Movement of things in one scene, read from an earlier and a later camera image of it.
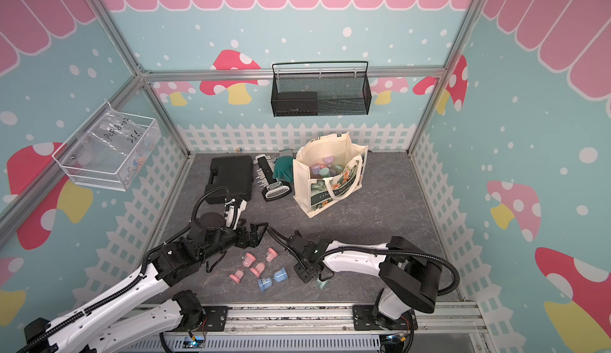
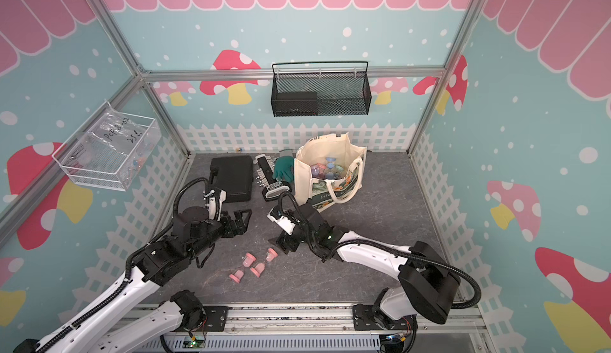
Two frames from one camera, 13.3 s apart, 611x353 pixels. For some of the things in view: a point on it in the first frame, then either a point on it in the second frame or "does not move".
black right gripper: [297, 271] -> [282, 238]
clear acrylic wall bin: [108, 155] does not move
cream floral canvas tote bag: [326, 169] does not move
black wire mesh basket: [321, 88] does not move
